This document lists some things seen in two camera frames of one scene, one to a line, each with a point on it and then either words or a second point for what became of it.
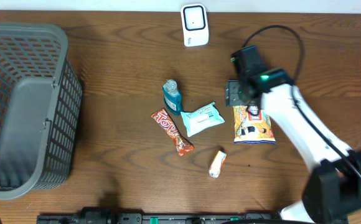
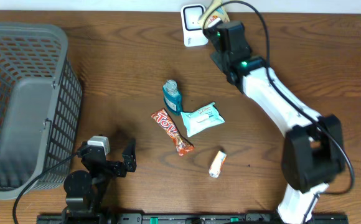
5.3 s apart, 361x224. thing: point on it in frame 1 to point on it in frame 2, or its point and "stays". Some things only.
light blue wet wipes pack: (202, 118) stays
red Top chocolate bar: (180, 144) stays
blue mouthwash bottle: (172, 97) stays
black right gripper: (231, 98) to (215, 58)
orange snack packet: (218, 160) stays
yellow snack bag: (256, 129) to (215, 14)
